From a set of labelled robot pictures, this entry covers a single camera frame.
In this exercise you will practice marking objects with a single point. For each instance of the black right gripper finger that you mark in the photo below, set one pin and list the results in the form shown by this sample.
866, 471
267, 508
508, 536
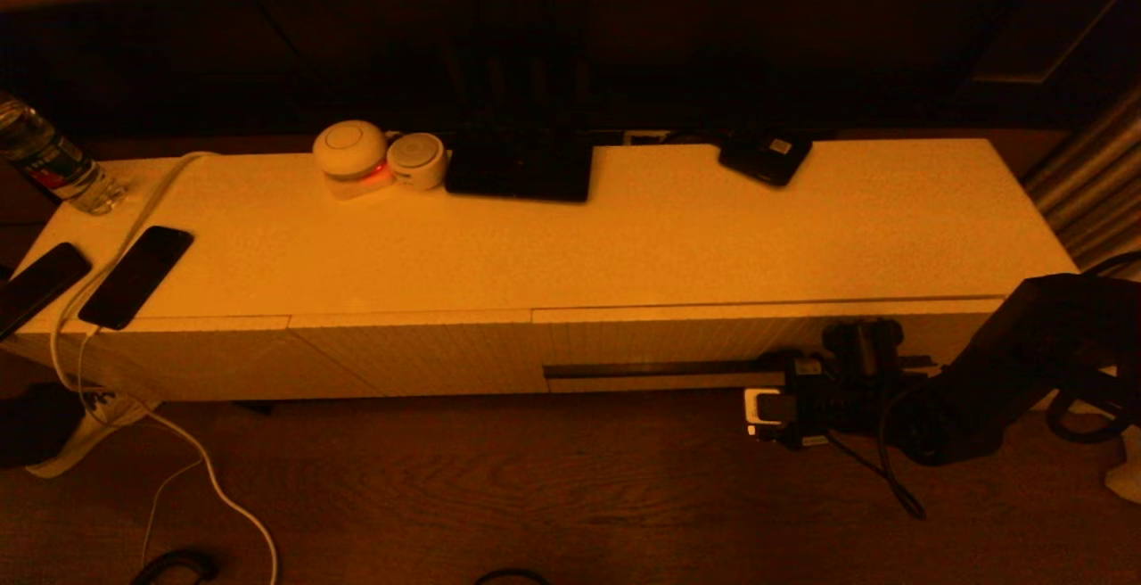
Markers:
777, 361
793, 439

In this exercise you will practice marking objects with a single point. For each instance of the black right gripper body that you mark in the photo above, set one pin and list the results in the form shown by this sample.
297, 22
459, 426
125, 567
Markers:
842, 402

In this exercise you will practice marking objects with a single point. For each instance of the white cabinet drawer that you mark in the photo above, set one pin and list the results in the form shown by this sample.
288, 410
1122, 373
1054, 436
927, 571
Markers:
669, 335

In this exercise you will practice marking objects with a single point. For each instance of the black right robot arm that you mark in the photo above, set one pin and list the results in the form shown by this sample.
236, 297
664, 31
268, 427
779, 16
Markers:
1025, 344

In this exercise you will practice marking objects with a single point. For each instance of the white low cabinet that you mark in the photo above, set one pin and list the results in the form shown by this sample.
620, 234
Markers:
446, 246

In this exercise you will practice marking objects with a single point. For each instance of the small black labelled device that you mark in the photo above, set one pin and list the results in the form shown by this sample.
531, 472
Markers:
768, 160

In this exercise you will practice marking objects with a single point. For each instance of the black flat box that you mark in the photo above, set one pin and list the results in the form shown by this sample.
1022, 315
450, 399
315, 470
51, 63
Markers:
517, 170

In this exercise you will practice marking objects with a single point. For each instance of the small white round speaker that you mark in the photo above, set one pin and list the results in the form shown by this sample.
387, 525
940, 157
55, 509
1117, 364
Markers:
416, 160

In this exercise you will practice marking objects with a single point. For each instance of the white round red-lit device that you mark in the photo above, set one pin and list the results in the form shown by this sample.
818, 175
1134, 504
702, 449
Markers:
348, 148

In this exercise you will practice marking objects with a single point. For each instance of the white shoe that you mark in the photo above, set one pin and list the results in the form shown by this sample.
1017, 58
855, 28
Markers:
89, 438

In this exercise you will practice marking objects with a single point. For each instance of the dark trouser leg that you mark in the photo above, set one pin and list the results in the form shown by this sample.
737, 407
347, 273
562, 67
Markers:
36, 424

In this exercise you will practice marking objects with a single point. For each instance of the green label water bottle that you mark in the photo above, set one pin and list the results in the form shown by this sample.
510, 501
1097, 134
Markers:
49, 161

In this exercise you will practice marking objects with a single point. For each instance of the white and grey wrist camera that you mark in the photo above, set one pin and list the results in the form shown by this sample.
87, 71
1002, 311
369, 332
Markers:
768, 411

